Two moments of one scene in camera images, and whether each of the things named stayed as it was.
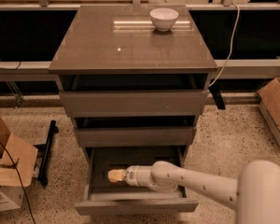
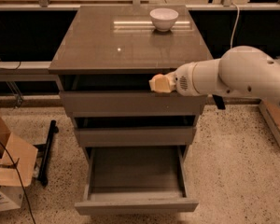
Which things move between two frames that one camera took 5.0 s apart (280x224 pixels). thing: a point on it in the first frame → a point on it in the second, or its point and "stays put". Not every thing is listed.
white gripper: (131, 175) → (183, 79)
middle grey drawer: (135, 131) stays put
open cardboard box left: (12, 168) stays put
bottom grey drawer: (103, 197) stays put
